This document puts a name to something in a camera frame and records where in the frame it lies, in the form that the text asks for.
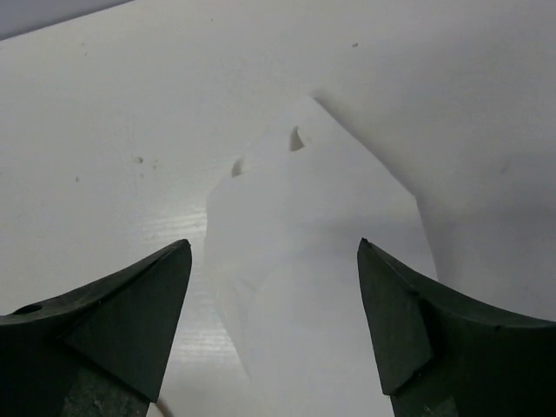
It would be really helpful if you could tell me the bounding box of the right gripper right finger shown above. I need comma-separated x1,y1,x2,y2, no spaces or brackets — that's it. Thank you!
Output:
357,240,555,416

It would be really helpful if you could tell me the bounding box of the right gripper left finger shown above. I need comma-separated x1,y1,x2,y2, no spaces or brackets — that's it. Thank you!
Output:
1,240,192,416

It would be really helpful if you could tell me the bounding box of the white bra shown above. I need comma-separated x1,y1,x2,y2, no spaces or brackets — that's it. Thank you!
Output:
203,97,436,416

